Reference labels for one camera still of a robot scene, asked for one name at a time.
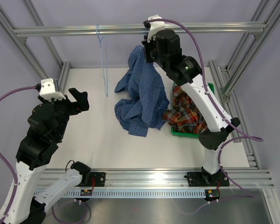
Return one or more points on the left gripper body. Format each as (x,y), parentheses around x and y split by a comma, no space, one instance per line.
(64,108)

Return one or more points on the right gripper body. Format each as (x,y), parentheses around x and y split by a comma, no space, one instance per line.
(151,55)

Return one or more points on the blue checked shirt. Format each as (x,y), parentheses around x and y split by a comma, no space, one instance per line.
(148,100)

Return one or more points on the light blue wire hanger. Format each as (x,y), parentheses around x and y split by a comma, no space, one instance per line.
(103,59)

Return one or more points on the brown red plaid shirt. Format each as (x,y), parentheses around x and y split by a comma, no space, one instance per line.
(186,112)

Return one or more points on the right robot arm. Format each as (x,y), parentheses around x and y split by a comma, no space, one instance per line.
(162,46)

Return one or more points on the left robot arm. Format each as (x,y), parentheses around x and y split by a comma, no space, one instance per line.
(48,122)

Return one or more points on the green plastic tray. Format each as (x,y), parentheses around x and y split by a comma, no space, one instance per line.
(193,135)

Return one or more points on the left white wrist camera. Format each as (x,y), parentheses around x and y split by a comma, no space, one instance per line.
(49,90)

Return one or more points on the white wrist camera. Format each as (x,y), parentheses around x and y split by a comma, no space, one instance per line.
(153,26)
(49,90)

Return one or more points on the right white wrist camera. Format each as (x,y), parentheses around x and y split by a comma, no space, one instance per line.
(153,26)

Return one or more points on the aluminium frame top rail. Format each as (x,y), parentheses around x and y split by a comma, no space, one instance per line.
(136,29)

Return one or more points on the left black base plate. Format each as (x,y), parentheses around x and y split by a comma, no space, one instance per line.
(97,178)

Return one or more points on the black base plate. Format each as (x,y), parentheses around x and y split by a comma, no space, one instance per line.
(204,179)
(97,178)

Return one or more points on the white slotted cable duct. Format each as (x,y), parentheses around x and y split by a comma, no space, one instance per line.
(135,193)

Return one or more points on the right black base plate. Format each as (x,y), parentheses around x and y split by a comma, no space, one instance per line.
(204,179)

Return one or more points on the front aluminium rail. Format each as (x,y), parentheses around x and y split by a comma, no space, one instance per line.
(174,178)

